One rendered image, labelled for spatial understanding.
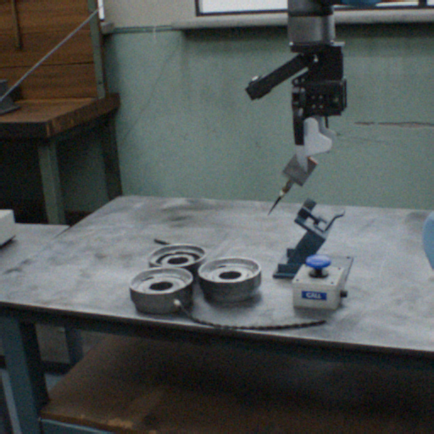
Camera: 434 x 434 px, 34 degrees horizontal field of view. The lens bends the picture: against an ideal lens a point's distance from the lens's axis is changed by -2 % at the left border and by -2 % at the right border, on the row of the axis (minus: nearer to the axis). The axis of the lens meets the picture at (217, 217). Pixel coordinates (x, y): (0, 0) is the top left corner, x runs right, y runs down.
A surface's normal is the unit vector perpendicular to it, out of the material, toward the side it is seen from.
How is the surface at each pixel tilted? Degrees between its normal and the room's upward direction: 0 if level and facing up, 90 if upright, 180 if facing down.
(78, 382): 0
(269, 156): 90
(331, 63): 90
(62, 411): 0
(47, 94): 90
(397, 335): 0
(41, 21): 90
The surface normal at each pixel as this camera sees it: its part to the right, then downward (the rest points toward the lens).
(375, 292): -0.07, -0.94
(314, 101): -0.30, 0.32
